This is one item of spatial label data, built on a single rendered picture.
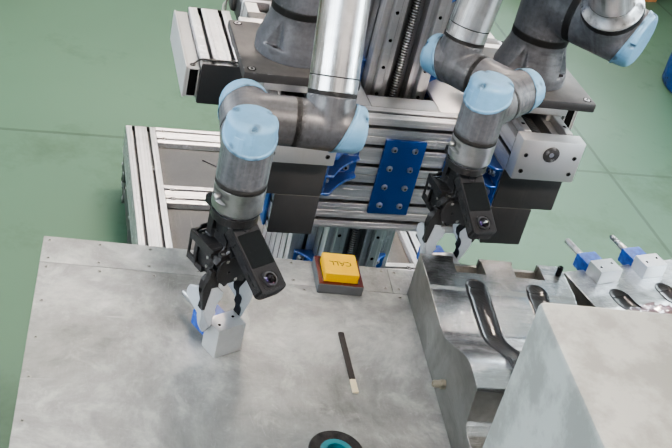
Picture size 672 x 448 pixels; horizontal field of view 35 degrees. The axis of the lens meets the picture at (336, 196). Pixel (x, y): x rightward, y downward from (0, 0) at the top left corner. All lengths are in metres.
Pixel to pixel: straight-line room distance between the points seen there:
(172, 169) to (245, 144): 1.75
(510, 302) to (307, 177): 0.48
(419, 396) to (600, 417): 1.01
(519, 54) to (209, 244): 0.86
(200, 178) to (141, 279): 1.41
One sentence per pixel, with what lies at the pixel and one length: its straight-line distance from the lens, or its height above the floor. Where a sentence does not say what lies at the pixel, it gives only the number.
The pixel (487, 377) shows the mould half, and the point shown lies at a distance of 1.57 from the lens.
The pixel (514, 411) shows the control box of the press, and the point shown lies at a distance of 0.82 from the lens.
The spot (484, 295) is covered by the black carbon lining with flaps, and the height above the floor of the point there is 0.88.
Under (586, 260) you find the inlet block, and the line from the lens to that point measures 2.04.
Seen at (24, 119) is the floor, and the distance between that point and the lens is 3.79.
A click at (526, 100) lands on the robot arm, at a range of 1.85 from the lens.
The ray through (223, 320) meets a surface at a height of 0.85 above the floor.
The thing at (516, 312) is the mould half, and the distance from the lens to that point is 1.80.
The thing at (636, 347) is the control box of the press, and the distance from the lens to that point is 0.79.
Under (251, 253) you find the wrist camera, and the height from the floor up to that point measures 1.00.
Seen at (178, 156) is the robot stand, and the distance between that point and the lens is 3.28.
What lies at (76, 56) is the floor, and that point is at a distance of 4.24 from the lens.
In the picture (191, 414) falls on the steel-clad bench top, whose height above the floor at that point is 0.80.
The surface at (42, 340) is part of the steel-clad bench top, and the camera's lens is 1.68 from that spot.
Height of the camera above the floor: 1.91
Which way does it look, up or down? 32 degrees down
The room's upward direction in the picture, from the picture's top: 14 degrees clockwise
